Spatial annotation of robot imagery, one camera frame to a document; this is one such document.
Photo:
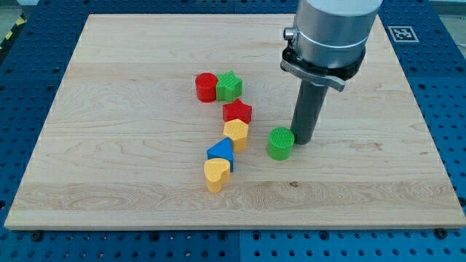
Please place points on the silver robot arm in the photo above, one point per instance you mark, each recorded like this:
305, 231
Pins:
331, 33

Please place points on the red star block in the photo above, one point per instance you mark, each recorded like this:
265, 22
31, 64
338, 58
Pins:
237, 110

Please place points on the green star block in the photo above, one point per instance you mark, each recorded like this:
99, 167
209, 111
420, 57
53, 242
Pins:
228, 87

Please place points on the yellow hexagon block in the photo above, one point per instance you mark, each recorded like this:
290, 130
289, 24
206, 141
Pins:
237, 131

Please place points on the blue triangle block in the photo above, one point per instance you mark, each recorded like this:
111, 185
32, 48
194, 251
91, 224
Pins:
222, 149

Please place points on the yellow heart block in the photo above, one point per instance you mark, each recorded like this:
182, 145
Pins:
217, 173

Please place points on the green cylinder block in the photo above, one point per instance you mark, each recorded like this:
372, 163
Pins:
280, 143

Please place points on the red cylinder block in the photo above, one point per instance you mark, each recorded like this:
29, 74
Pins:
206, 87

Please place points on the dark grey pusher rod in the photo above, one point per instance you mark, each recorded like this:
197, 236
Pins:
307, 110

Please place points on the black tool clamp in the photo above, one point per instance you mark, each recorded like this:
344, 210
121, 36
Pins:
329, 77

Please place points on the white fiducial marker tag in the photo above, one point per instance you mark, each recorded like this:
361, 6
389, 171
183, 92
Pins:
403, 34

